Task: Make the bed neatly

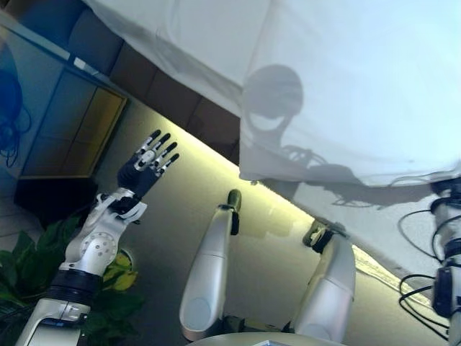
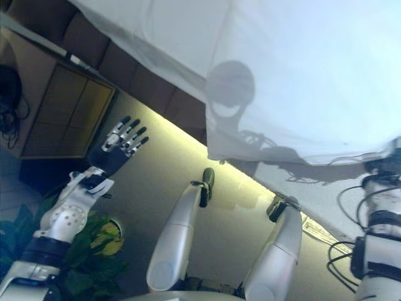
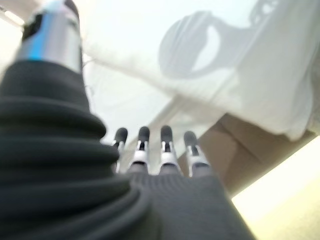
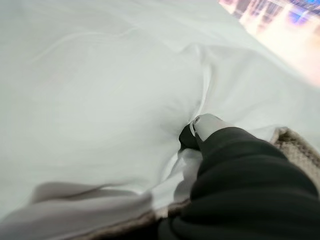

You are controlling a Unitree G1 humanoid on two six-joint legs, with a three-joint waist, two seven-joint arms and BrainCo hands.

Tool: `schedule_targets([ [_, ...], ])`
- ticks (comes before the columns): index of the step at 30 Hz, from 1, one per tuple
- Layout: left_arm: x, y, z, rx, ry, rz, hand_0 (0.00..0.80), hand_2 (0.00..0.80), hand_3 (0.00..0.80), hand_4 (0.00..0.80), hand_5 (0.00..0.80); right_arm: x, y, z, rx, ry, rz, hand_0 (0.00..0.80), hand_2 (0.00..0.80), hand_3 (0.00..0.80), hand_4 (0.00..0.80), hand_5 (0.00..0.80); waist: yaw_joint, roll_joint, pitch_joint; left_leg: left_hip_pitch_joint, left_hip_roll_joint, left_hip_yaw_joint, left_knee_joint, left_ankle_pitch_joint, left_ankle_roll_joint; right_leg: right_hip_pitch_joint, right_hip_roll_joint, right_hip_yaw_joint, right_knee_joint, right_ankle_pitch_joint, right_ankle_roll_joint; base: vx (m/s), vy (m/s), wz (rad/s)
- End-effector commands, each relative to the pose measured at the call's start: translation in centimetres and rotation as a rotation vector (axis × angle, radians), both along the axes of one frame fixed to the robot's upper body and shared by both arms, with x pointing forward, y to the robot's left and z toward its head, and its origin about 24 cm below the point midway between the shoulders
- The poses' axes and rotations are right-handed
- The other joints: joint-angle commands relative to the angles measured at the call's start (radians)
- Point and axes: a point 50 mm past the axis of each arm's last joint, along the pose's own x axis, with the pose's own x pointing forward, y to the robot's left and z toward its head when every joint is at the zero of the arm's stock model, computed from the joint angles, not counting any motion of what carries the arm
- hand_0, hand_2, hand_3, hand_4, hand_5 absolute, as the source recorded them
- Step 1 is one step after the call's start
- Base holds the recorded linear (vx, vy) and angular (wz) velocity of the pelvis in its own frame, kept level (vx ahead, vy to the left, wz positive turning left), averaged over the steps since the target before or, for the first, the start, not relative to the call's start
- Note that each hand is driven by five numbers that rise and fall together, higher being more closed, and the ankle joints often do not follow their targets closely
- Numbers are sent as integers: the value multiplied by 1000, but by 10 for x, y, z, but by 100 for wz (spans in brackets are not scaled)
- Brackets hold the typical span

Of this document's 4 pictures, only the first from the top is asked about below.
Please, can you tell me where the silver robot left leg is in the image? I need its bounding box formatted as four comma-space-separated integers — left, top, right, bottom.
179, 189, 243, 342

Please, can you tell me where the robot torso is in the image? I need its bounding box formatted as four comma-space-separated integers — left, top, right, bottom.
194, 315, 346, 346

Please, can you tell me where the white duvet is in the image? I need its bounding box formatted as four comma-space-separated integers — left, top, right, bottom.
238, 0, 461, 289

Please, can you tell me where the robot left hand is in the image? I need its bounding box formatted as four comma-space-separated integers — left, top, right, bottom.
117, 129, 180, 199

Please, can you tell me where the white printed paper sheet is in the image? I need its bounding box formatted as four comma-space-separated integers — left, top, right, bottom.
351, 244, 433, 300

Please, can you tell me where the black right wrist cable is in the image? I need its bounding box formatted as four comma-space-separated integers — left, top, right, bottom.
398, 205, 455, 340

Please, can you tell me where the glass-topped wooden nightstand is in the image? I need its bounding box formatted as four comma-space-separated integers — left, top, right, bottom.
0, 10, 129, 217

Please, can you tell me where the brown upholstered bed frame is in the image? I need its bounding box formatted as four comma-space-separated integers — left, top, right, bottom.
10, 0, 241, 167

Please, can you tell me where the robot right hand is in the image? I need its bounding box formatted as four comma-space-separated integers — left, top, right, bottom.
431, 179, 461, 199

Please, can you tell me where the silver robot right leg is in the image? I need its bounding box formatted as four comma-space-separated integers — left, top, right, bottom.
287, 218, 357, 342

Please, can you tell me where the green leafy plant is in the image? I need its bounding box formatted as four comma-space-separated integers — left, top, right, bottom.
0, 216, 145, 346

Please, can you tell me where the silver robot leg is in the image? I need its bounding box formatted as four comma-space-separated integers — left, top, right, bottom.
179, 189, 243, 342
287, 218, 357, 342

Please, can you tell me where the white bed sheet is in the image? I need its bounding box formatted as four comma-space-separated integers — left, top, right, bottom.
81, 0, 260, 120

